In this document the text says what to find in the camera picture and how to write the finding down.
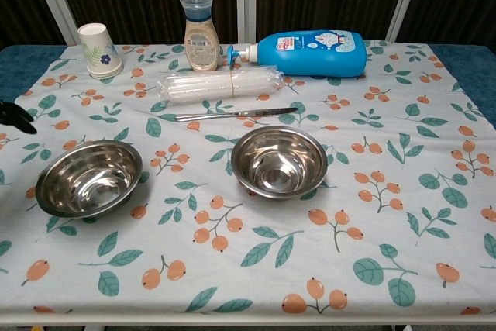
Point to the stainless steel bowl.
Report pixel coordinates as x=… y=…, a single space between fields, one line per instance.
x=89 y=180
x=279 y=164

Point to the floral orange fruit tablecloth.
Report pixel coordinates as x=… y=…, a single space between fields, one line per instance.
x=248 y=253

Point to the stack of floral paper cups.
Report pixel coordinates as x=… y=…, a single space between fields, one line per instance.
x=98 y=52

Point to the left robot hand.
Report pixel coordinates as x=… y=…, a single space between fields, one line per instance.
x=15 y=116

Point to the wrapped bundle of white straws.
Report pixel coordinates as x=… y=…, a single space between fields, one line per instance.
x=201 y=85

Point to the blue pump soap bottle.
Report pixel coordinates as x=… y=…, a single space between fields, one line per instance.
x=314 y=56

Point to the beige sauce bottle clear cap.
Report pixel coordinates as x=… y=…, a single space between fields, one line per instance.
x=200 y=44

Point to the stainless steel table knife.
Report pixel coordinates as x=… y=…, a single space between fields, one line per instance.
x=232 y=114

